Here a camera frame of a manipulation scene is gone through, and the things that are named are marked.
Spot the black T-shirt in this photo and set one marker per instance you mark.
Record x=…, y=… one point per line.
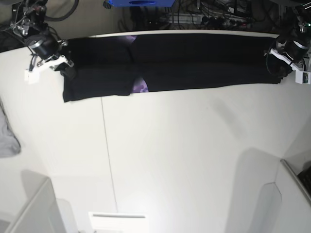
x=108, y=66

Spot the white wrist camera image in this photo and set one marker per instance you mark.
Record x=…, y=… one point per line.
x=303, y=77
x=31, y=77

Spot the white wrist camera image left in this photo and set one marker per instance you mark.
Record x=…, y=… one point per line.
x=31, y=77

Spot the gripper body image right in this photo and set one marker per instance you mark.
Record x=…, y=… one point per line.
x=290, y=50

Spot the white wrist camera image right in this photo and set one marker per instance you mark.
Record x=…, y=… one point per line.
x=303, y=77

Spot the white bin right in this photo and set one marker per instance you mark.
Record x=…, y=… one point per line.
x=284, y=206

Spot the grey cloth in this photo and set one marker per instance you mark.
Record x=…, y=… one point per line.
x=9, y=144

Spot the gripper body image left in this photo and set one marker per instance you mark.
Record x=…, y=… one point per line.
x=48, y=53

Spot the blue box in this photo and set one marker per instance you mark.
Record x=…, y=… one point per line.
x=138, y=3

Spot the white bin left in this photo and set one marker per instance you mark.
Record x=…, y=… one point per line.
x=40, y=214

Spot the white bin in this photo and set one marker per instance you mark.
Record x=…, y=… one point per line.
x=40, y=214
x=284, y=206

